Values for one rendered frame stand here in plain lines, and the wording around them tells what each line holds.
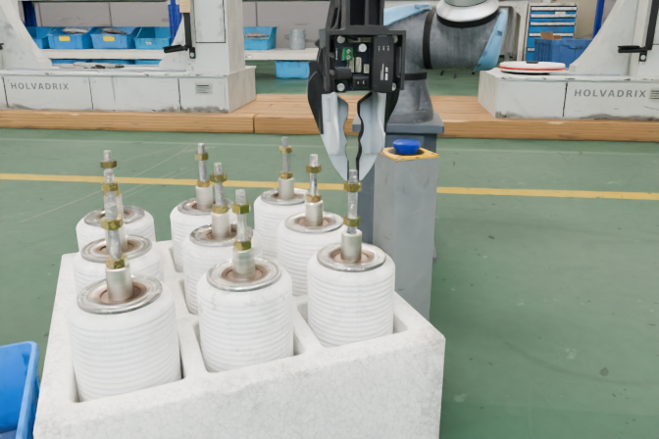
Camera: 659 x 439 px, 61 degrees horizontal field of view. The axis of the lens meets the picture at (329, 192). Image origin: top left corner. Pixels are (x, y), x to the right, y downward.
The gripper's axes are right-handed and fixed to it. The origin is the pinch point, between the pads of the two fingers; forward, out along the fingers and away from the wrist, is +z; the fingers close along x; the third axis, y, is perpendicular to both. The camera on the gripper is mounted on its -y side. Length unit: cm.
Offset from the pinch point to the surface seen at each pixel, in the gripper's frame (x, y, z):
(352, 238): -0.2, 2.0, 7.4
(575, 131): 127, -173, 32
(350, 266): -0.6, 3.7, 9.8
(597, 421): 32.6, 0.1, 35.2
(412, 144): 12.0, -20.3, 2.3
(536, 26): 262, -491, -11
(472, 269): 33, -47, 35
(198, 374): -15.9, 10.1, 17.2
